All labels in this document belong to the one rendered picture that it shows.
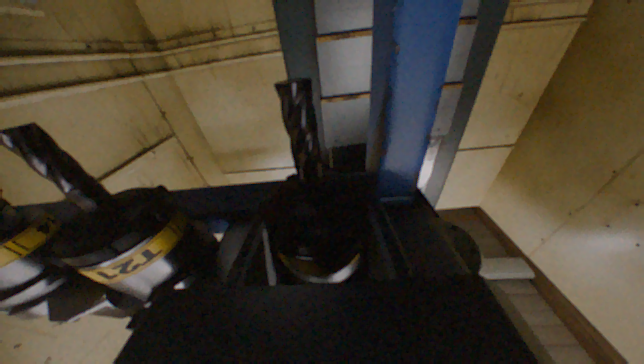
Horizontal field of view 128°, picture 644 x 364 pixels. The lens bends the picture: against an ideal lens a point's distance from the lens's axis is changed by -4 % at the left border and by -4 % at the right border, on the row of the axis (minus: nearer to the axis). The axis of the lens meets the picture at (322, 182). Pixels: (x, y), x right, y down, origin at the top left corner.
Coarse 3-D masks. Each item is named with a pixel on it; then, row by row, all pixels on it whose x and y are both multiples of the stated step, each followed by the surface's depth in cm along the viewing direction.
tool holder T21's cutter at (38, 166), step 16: (16, 128) 6; (32, 128) 6; (16, 144) 6; (32, 144) 6; (48, 144) 7; (32, 160) 6; (48, 160) 7; (64, 160) 7; (48, 176) 7; (64, 176) 7; (80, 176) 7; (64, 192) 7; (80, 192) 8; (96, 192) 8; (96, 208) 8; (112, 208) 9
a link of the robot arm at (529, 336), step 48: (192, 288) 5; (240, 288) 5; (288, 288) 5; (336, 288) 5; (384, 288) 4; (432, 288) 4; (480, 288) 4; (144, 336) 4; (192, 336) 4; (240, 336) 4; (288, 336) 4; (336, 336) 4; (384, 336) 4; (432, 336) 4; (480, 336) 3; (528, 336) 4
